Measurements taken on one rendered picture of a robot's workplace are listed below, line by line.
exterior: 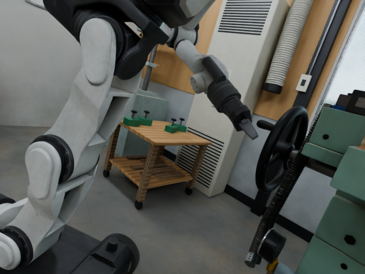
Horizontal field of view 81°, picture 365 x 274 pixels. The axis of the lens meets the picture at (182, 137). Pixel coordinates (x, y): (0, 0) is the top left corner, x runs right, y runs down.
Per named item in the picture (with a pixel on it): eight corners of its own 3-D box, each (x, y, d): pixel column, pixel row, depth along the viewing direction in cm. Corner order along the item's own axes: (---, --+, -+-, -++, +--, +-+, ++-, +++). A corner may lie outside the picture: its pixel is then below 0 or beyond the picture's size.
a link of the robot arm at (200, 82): (205, 110, 73) (189, 87, 78) (232, 98, 75) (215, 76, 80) (206, 87, 63) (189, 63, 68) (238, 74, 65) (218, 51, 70)
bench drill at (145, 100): (131, 141, 301) (161, 22, 266) (160, 159, 263) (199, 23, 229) (99, 141, 264) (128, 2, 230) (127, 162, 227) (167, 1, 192)
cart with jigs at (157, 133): (155, 168, 233) (171, 111, 219) (194, 195, 198) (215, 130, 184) (97, 175, 184) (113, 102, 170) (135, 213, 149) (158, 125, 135)
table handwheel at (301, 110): (258, 200, 77) (299, 137, 83) (320, 237, 64) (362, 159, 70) (240, 163, 55) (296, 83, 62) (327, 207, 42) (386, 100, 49)
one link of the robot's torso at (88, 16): (65, 40, 52) (92, -3, 48) (100, 53, 65) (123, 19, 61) (102, 76, 51) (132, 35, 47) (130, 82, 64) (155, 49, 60)
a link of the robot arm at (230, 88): (232, 137, 71) (213, 111, 77) (257, 120, 70) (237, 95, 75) (225, 123, 60) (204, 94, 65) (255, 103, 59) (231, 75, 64)
